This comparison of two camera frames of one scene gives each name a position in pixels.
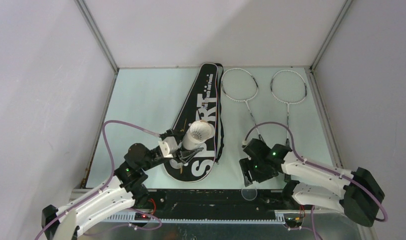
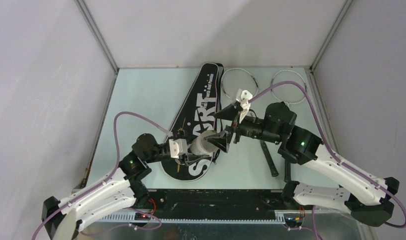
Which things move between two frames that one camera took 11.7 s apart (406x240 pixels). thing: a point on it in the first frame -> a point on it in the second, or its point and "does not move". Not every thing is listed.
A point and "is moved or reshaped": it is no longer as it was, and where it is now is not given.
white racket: [240, 85] does not move
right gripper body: [259, 172] -> [253, 129]
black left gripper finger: [168, 133] -> [183, 133]
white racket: [288, 87] does not move
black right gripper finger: [245, 164] -> [221, 142]
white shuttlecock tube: [199, 133] is moved or reshaped
